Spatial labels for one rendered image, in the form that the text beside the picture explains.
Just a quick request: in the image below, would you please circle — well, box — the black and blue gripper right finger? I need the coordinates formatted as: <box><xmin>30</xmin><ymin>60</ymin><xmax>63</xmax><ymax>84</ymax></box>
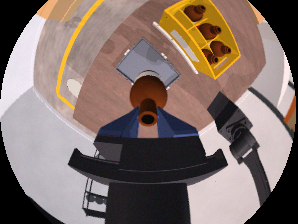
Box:
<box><xmin>157</xmin><ymin>106</ymin><xmax>199</xmax><ymax>138</ymax></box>

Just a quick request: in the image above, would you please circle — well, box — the yellow divided crate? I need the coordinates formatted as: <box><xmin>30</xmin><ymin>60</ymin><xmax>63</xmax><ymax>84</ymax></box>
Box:
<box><xmin>158</xmin><ymin>0</ymin><xmax>241</xmax><ymax>79</ymax></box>

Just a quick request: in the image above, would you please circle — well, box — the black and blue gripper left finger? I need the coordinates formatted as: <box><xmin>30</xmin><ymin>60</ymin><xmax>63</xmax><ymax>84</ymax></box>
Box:
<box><xmin>97</xmin><ymin>106</ymin><xmax>139</xmax><ymax>138</ymax></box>

